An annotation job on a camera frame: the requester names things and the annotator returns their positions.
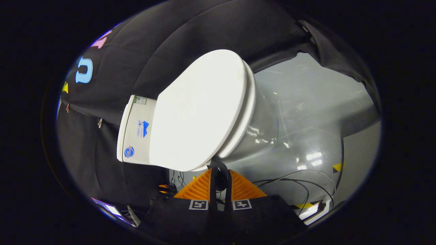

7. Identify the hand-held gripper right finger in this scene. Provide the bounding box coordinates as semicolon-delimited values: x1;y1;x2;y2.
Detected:
218;169;308;241

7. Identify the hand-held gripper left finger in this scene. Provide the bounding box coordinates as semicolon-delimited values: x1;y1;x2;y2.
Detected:
140;167;219;239

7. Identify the white ceramic toilet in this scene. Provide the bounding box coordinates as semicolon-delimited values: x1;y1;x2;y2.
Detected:
117;61;280;172

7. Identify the bright screen device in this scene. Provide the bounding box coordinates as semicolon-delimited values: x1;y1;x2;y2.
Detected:
91;197;141;227

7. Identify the black backdrop cloth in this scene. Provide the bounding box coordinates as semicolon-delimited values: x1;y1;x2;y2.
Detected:
56;0;382;209

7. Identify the black floor cable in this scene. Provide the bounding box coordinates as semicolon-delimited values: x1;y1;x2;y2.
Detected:
254;169;335;216

